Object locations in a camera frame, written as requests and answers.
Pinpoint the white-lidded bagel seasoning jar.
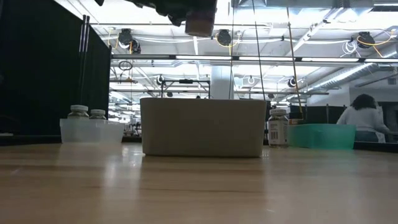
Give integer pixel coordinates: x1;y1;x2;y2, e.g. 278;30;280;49
67;105;90;121

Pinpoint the clear plastic bin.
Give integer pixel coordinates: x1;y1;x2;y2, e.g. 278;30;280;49
59;118;126;144

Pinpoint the thin black pole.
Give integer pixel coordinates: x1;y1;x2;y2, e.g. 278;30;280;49
78;14;86;106
84;15;91;106

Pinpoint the black hanging cable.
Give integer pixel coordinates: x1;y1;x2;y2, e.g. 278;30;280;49
251;0;267;101
228;0;236;100

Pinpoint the teal plastic bin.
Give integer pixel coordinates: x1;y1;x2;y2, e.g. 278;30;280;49
288;123;357;151

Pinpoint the black ceiling cable reel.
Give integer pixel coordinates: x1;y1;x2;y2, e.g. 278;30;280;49
117;27;142;55
216;29;233;47
356;30;376;49

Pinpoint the yellow hanging cable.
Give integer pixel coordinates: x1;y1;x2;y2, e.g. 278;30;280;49
285;0;305;121

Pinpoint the white building column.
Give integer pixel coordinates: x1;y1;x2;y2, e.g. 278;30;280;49
210;65;234;100

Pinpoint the black mesh-top equipment case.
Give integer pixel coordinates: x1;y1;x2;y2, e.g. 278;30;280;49
289;105;348;125

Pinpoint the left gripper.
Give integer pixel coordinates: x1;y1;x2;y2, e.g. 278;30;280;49
133;0;218;27

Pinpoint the light grey plastic bin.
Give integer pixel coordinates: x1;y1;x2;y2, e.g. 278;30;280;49
139;97;268;158

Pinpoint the black metal rack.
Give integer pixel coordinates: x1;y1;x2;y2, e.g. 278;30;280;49
160;78;211;99

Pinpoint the black curtain partition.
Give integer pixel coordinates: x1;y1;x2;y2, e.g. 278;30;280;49
0;0;112;138

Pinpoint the dark framed panel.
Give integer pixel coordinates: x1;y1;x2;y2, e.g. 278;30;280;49
381;101;398;138

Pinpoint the black aluminium frame rail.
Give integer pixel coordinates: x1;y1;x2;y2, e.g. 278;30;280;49
354;141;398;153
0;133;62;146

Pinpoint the white-lidded spice jar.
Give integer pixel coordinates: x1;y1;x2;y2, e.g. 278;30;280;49
267;108;289;148
89;109;107;121

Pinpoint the long ceiling light bar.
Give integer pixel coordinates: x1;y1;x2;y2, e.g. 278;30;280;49
111;54;398;63

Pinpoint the silver air duct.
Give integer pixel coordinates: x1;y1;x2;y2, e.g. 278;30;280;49
306;51;398;94

